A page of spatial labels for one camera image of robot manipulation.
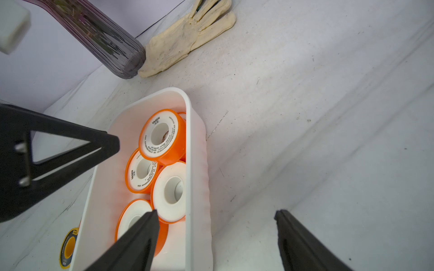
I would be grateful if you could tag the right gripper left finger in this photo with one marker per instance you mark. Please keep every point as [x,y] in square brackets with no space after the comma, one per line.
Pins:
[134,251]

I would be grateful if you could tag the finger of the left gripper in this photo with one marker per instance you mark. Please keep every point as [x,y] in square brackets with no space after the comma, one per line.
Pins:
[25,182]

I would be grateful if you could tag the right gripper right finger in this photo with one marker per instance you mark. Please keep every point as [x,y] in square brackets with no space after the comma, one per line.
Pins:
[300,250]

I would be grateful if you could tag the orange sealing tape roll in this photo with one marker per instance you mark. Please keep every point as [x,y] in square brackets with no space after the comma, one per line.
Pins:
[140,173]
[131,214]
[163,137]
[168,195]

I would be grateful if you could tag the small black yellow tape roll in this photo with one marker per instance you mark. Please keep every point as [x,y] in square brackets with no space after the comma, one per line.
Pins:
[67,249]

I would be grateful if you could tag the white storage box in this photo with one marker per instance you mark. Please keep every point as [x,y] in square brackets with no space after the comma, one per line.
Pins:
[189,243]

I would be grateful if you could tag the purple glass vase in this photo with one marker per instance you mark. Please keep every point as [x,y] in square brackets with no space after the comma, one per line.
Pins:
[113,46]

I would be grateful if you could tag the cream cotton glove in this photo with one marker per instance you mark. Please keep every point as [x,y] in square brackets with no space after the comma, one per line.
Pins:
[206,21]

